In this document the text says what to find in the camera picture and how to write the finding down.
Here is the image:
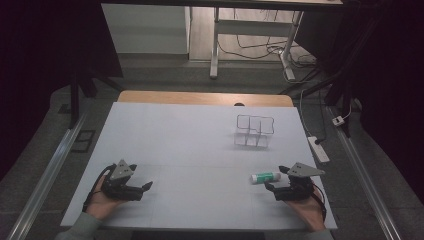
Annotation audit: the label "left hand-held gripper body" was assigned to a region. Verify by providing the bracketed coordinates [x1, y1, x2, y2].
[100, 158, 145, 202]

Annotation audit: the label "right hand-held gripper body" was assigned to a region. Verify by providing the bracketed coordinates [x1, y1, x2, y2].
[274, 161, 326, 202]

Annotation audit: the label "white and green glue stick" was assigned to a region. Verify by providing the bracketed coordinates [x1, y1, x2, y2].
[249, 171, 282, 185]

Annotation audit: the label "person's left hand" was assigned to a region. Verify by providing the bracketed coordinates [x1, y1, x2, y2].
[84, 173, 127, 221]

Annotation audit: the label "person's right hand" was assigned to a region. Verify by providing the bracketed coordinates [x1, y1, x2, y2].
[285, 185, 328, 232]

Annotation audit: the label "white power strip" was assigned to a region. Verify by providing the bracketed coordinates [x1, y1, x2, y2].
[306, 135, 331, 164]

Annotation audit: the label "clear acrylic compartment organizer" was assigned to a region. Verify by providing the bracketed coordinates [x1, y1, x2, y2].
[232, 114, 276, 149]

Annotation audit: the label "black floor socket plate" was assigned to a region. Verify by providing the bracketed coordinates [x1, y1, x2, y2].
[70, 129, 97, 154]

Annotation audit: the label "white table cover sheet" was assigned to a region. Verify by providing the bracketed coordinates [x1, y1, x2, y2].
[60, 101, 338, 232]

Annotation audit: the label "black stand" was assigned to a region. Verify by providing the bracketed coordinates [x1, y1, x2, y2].
[67, 64, 125, 130]
[279, 13, 384, 138]

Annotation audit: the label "wooden table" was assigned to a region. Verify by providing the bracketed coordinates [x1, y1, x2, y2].
[116, 89, 295, 108]

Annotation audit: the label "white cabinet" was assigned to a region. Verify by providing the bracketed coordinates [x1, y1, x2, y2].
[101, 3, 192, 55]

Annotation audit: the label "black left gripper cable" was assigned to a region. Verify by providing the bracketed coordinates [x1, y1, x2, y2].
[81, 165, 114, 213]

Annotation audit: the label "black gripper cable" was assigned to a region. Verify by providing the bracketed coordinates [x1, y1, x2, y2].
[311, 182, 328, 223]
[81, 165, 114, 213]

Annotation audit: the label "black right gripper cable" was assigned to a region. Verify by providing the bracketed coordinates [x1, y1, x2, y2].
[311, 182, 328, 223]

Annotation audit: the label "aluminium rail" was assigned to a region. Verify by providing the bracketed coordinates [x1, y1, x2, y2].
[325, 105, 403, 240]
[6, 111, 89, 240]

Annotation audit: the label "black floor cables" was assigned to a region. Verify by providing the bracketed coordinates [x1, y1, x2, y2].
[217, 8, 318, 68]

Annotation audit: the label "white metal desk frame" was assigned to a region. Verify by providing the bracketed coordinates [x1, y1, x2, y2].
[209, 6, 305, 81]

